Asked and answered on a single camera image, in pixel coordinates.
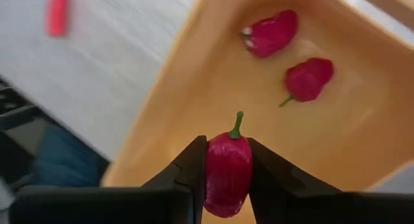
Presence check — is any round red pepper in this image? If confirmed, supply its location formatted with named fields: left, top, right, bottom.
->
left=279, top=57, right=335, bottom=108
left=241, top=9, right=299, bottom=60
left=202, top=111, right=254, bottom=219

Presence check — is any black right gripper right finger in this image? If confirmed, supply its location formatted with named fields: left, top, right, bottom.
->
left=246, top=137, right=414, bottom=224

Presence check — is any blue rounded object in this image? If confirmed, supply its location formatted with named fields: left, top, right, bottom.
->
left=28, top=122, right=109, bottom=188

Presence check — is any yellow plastic basket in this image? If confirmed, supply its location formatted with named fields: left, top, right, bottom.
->
left=100, top=0, right=414, bottom=224

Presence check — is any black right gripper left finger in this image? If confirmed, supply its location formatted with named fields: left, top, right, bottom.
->
left=8, top=135, right=208, bottom=224

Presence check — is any red chili pepper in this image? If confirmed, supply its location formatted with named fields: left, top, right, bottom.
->
left=46, top=0, right=71, bottom=38

